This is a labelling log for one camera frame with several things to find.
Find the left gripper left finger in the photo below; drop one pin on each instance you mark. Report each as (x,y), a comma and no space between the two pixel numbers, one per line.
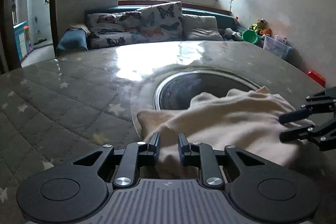
(130,160)

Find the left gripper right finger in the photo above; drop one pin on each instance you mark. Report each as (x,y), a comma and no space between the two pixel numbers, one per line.
(202,156)

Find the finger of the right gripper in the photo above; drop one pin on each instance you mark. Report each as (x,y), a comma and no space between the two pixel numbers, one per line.
(322,136)
(319,103)

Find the cream long-sleeve sweater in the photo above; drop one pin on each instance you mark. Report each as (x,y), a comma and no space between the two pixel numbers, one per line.
(248,120)

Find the red plastic stool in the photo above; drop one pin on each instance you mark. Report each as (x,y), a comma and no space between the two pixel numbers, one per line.
(317,77)

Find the round black induction cooktop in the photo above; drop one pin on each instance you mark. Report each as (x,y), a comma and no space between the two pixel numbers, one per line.
(176,91)

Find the clear plastic storage box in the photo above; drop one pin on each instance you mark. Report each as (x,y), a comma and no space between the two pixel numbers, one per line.
(276,47)

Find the teddy bear toy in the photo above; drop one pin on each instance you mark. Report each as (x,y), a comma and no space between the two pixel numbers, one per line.
(261,27)

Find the green plastic basin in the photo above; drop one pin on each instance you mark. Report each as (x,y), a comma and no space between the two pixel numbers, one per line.
(250,36)

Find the teal bench sofa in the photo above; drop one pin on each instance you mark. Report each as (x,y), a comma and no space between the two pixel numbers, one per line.
(228,29)

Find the beige plain cushion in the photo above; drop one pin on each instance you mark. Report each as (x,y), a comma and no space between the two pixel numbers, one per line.
(200,28)

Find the long butterfly print pillow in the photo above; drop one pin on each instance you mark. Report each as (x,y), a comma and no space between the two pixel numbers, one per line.
(114,30)

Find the blue folded blanket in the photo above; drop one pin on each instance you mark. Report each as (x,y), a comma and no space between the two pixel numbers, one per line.
(72,41)

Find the square butterfly print cushion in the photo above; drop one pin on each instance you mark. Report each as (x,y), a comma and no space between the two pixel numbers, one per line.
(164,22)

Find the blue white small cabinet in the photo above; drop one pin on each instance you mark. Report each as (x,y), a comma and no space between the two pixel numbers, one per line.
(22,40)

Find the dark wooden doorway frame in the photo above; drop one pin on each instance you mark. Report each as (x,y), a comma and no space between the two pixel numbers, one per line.
(37,15)

